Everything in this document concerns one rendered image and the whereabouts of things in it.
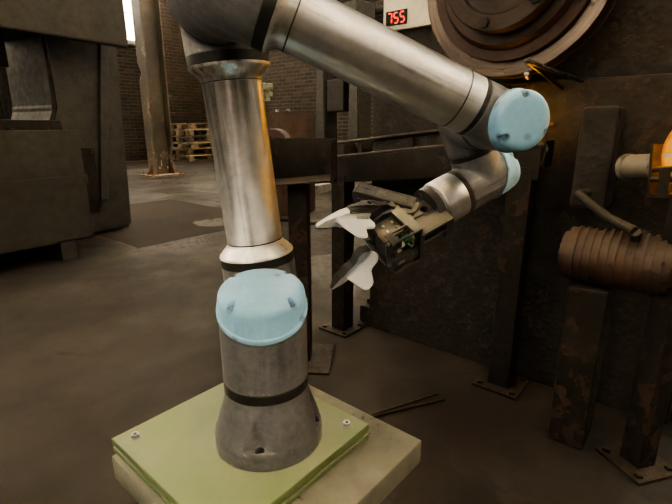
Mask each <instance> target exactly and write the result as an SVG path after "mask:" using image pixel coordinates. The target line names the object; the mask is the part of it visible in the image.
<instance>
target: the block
mask: <svg viewBox="0 0 672 504"><path fill-rule="evenodd" d="M625 118H626V109H625V108H623V107H620V106H588V107H586V108H584V110H583V111H582V117H581V124H580V132H579V139H578V146H577V153H576V160H575V168H574V175H573V182H572V189H571V197H570V204H571V206H573V207H579V208H588V207H587V206H585V205H584V204H583V203H582V202H580V201H579V200H578V199H577V198H575V197H574V192H575V190H578V189H588V188H589V189H591V191H592V194H591V196H589V197H590V198H592V199H593V200H594V201H596V202H597V203H598V204H599V205H601V206H602V207H603V208H605V207H607V206H608V205H610V203H611V202H612V198H613V191H614V185H615V179H616V173H615V165H616V162H617V160H618V158H619V155H620V149H621V142H622V136H623V130H624V124H625Z"/></svg>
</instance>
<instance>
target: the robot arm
mask: <svg viewBox="0 0 672 504"><path fill-rule="evenodd" d="M166 1H167V4H168V6H169V9H170V11H171V12H172V14H173V16H174V17H175V19H176V20H177V22H178V23H179V25H180V30H181V36H182V41H183V47H184V53H185V59H186V64H187V70H188V72H189V73H190V74H192V75H193V76H194V77H195V78H196V79H198V80H199V82H200V83H201V86H202V92H203V98H204V104H205V110H206V116H207V122H208V128H209V134H210V140H211V146H212V152H213V158H214V164H215V171H216V177H217V183H218V189H219V195H220V201H221V207H222V213H223V219H224V225H225V231H226V237H227V243H228V244H227V246H226V248H225V249H224V250H223V252H222V253H221V254H220V262H221V267H222V273H223V279H224V283H223V284H222V285H221V287H220V289H219V291H218V294H217V304H216V317H217V321H218V324H219V336H220V347H221V359H222V370H223V381H224V396H223V400H222V404H221V407H220V411H219V416H218V419H217V422H216V426H215V439H216V448H217V451H218V453H219V455H220V456H221V458H222V459H223V460H224V461H225V462H227V463H228V464H230V465H231V466H233V467H235V468H238V469H241V470H245V471H250V472H272V471H278V470H282V469H285V468H288V467H291V466H293V465H296V464H298V463H299V462H301V461H303V460H304V459H306V458H307V457H308V456H309V455H311V454H312V453H313V452H314V450H315V449H316V448H317V446H318V445H319V442H320V440H321V436H322V420H321V415H320V411H319V409H318V406H317V404H316V401H315V399H314V396H313V394H312V392H311V389H310V387H309V384H308V356H307V322H306V316H307V310H308V304H307V298H306V295H305V289H304V286H303V284H302V283H301V281H300V280H299V279H298V278H297V275H296V267H295V259H294V252H293V246H292V244H291V243H289V242H288V241H287V240H285V239H284V238H283V237H282V232H281V225H280V217H279V209H278V201H277V194H276V186H275V178H274V171H273V163H272V155H271V148H270V140H269V132H268V125H267V117H266V109H265V102H264V94H263V86H262V77H263V75H264V73H265V72H266V70H267V69H268V68H269V66H270V58H269V52H270V51H272V50H279V51H281V52H283V53H285V54H287V55H289V56H292V57H294V58H296V59H298V60H300V61H302V62H304V63H307V64H309V65H311V66H313V67H315V68H317V69H320V70H322V71H324V72H326V73H328V74H330V75H332V76H335V77H337V78H339V79H341V80H343V81H345V82H347V83H350V84H352V85H354V86H356V87H358V88H360V89H362V90H365V91H367V92H369V93H371V94H373V95H375V96H378V97H380V98H382V99H384V100H386V101H388V102H390V103H393V104H395V105H397V106H399V107H401V108H403V109H405V110H408V111H410V112H412V113H414V114H416V115H418V116H420V117H423V118H425V119H427V120H429V121H431V122H433V123H436V124H437V127H438V130H439V133H440V136H441V139H442V142H443V145H444V147H445V150H446V153H447V156H448V159H449V162H450V164H451V167H452V170H451V171H449V172H447V173H446V174H444V175H442V176H440V177H438V178H436V179H434V180H432V181H431V182H429V183H427V184H425V185H424V187H423V188H421V189H419V190H417V191H416V192H415V194H414V196H410V195H406V194H402V193H399V192H395V191H391V190H387V189H384V188H380V187H376V186H372V185H369V184H365V183H361V182H359V183H358V184H357V185H356V187H355V188H354V190H353V191H352V197H353V202H354V204H351V205H348V206H347V207H346V208H343V209H340V210H338V211H336V212H334V213H333V214H331V215H329V216H328V217H326V218H324V219H322V220H321V221H319V222H317V223H316V224H315V228H316V229H329V228H331V227H340V228H341V227H343V228H344V229H346V230H347V231H349V232H350V233H352V234H353V235H354V236H356V237H359V238H363V239H364V241H365V242H366V243H368V245H364V246H360V247H358V248H357V249H356V250H355V251H354V252H353V254H352V257H351V258H350V259H349V260H348V261H347V262H346V263H345V264H343V266H342V268H341V269H340V270H339V271H338V272H336V273H335V274H334V275H333V278H332V282H331V285H330V288H331V289H335V288H337V287H338V286H340V285H342V284H343V283H345V282H346V281H348V280H349V281H351V282H353V283H354V284H356V285H357V286H359V287H360V288H362V289H364V290H368V289H370V288H371V287H372V285H373V277H372V273H371V271H372V268H373V267H374V266H375V264H376V263H377V262H378V256H379V260H380V261H381V262H382V263H383V264H384V265H385V267H387V266H388V267H389V268H390V269H391V271H392V272H393V273H394V274H397V273H398V272H400V271H402V270H403V269H405V268H407V267H408V266H410V265H412V264H414V263H415V262H417V261H419V260H420V259H422V252H423V251H424V244H425V243H426V242H428V241H430V240H431V239H433V238H435V237H437V236H438V235H440V234H442V235H443V236H444V237H445V238H446V237H448V236H450V235H451V234H453V229H452V225H453V222H455V221H457V220H458V219H460V218H462V217H464V216H465V215H467V214H469V213H470V212H472V211H474V210H476V209H477V208H479V207H481V206H483V205H484V204H486V203H488V202H490V201H491V200H493V199H497V198H499V197H500V196H501V195H503V194H504V193H505V192H507V191H508V190H510V189H511V188H512V187H514V186H515V185H516V184H517V182H518V181H519V178H520V165H519V162H518V160H517V159H515V158H514V156H513V153H512V152H521V151H526V150H529V149H531V148H532V147H534V146H535V145H537V144H538V143H539V142H540V141H541V140H542V138H543V137H544V135H545V134H546V132H547V129H548V126H549V121H550V112H549V107H548V104H547V102H546V101H545V99H544V98H543V97H542V96H541V95H540V94H539V93H537V92H536V91H533V90H529V89H523V88H514V89H508V88H506V87H504V86H502V85H500V84H498V83H496V82H494V81H492V80H490V79H488V78H486V77H484V76H482V75H480V74H478V73H476V72H474V71H473V70H471V69H469V68H467V67H465V66H463V65H461V64H459V63H457V62H455V61H453V60H451V59H449V58H447V57H445V56H443V55H441V54H440V53H438V52H436V51H434V50H432V49H430V48H428V47H426V46H424V45H422V44H420V43H418V42H416V41H414V40H412V39H410V38H409V37H407V36H405V35H403V34H401V33H399V32H397V31H395V30H393V29H391V28H389V27H387V26H385V25H383V24H381V23H379V22H377V21H376V20H374V19H372V18H370V17H368V16H366V15H364V14H362V13H360V12H358V11H356V10H354V9H352V8H350V7H348V6H346V5H345V4H343V3H341V2H339V1H337V0H166ZM416 246H418V247H419V253H418V248H417V247H416ZM411 259H412V261H411V262H409V263H408V264H406V265H404V266H403V267H401V268H399V266H400V265H402V264H404V263H406V262H407V261H409V260H411Z"/></svg>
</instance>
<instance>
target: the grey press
mask: <svg viewBox="0 0 672 504"><path fill-rule="evenodd" d="M116 47H118V48H124V49H125V48H128V38H127V29H126V21H125V12H124V3H123V0H0V68H6V72H7V77H8V83H9V88H10V94H11V99H12V105H13V108H12V112H13V113H12V117H11V119H0V130H6V127H9V128H12V129H15V130H79V137H80V144H81V151H82V158H83V164H84V171H85V175H87V176H88V183H87V184H86V185H87V192H88V199H89V205H90V212H91V219H92V226H93V233H98V232H103V231H108V230H113V229H118V228H123V227H128V226H129V224H131V214H130V202H129V190H128V178H127V166H126V154H125V142H124V131H123V119H122V107H121V95H120V83H119V71H118V59H117V48H116Z"/></svg>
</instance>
